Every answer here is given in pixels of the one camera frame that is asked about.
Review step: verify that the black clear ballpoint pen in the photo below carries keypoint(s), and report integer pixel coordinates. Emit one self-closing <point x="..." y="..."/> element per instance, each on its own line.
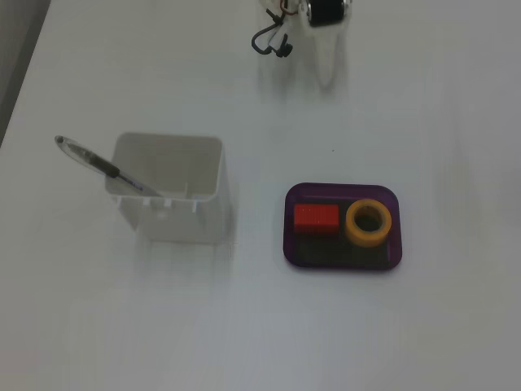
<point x="102" y="164"/>

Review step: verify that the red rectangular block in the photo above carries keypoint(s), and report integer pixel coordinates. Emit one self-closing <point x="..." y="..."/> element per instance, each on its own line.
<point x="315" y="220"/>

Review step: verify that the purple metal tray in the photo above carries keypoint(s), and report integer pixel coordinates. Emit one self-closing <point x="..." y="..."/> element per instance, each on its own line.
<point x="346" y="256"/>

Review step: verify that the yellow tape roll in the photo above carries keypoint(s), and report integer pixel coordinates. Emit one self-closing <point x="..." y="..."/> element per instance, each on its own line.
<point x="351" y="232"/>

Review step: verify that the white plastic pen holder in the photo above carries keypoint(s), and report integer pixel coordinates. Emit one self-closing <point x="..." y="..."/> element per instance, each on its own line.
<point x="179" y="224"/>

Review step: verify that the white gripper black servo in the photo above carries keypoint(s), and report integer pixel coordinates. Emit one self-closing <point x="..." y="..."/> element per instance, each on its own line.
<point x="324" y="41"/>

